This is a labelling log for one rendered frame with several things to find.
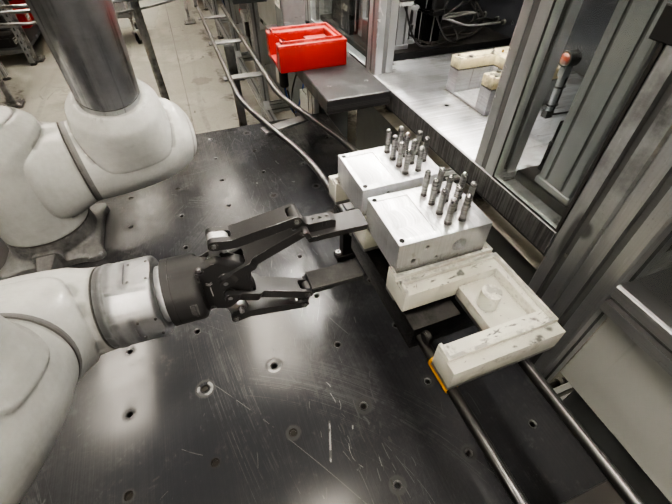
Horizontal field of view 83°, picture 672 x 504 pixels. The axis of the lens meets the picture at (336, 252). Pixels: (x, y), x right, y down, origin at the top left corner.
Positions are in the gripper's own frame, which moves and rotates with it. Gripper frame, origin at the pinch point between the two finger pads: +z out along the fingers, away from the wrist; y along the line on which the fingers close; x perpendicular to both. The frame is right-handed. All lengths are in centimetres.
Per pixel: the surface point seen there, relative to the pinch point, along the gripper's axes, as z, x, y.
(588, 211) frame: 26.7, -8.4, 5.5
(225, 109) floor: 0, 247, -89
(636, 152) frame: 26.2, -9.7, 13.8
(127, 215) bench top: -34, 47, -22
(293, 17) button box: 13, 72, 8
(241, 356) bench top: -15.5, 3.4, -22.3
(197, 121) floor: -20, 235, -89
